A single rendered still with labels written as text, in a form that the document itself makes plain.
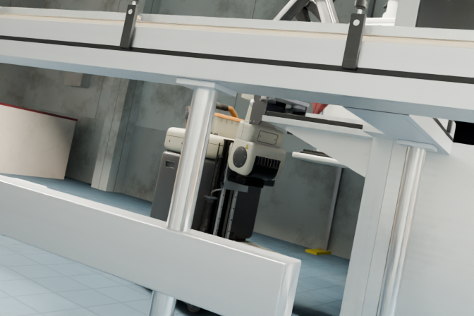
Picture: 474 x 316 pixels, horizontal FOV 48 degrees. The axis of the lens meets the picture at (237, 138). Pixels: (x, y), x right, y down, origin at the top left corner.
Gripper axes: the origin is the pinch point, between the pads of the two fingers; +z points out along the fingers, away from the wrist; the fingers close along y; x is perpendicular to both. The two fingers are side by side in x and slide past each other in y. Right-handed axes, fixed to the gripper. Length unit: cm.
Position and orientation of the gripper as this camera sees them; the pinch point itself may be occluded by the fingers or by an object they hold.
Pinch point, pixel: (314, 116)
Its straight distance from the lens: 190.9
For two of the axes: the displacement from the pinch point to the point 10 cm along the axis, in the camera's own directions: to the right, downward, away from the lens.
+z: -3.3, 9.4, 0.2
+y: 8.3, 3.1, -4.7
